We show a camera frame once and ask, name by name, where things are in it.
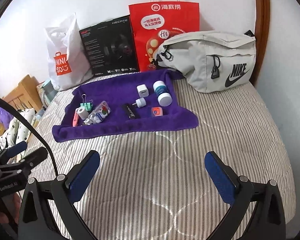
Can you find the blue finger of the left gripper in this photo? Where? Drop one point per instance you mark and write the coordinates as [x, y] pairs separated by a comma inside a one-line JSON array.
[[11, 152]]

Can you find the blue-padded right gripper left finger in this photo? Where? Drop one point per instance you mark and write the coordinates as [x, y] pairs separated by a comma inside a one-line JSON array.
[[80, 176]]

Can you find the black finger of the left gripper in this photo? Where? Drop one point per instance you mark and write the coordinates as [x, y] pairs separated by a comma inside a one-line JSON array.
[[30, 161]]

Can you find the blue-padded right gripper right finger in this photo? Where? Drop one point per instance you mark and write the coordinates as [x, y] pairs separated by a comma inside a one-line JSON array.
[[222, 176]]

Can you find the white tape roll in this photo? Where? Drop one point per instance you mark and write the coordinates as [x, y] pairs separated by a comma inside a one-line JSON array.
[[82, 112]]

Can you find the green binder clip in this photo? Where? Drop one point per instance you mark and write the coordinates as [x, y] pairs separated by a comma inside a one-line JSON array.
[[88, 105]]

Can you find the clear plastic candy pack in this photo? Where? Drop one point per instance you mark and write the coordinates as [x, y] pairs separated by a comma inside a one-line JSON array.
[[98, 115]]

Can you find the black rectangular case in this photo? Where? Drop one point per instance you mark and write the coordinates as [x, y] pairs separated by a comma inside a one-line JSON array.
[[130, 111]]

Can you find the small white plug adapter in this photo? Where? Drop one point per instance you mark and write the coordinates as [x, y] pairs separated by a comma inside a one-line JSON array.
[[139, 103]]

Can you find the orange blue vaseline tin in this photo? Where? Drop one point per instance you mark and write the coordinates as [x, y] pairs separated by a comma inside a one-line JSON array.
[[156, 111]]

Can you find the blue white deodorant stick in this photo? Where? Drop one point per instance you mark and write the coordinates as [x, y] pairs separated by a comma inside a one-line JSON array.
[[163, 96]]

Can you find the white cube charger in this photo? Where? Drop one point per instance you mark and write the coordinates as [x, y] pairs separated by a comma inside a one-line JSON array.
[[142, 91]]

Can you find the person's left hand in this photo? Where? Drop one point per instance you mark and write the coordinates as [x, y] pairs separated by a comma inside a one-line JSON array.
[[9, 212]]

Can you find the striped mattress cover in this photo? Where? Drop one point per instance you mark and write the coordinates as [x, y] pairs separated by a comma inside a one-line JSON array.
[[154, 185]]

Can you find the white Miniso plastic bag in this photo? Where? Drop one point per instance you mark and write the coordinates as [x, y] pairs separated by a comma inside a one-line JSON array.
[[67, 64]]

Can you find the purple fleece towel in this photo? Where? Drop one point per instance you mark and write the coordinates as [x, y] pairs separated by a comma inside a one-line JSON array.
[[130, 98]]

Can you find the grey Nike waist bag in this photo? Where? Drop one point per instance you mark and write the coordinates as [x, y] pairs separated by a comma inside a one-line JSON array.
[[210, 60]]

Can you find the black Hecate product box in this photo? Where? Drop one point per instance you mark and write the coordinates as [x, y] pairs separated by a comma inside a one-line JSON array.
[[109, 47]]

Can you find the red paper shopping bag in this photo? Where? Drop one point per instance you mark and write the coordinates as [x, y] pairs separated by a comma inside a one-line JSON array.
[[155, 21]]

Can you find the wooden headboard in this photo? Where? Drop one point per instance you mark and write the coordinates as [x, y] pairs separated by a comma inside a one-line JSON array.
[[261, 33]]

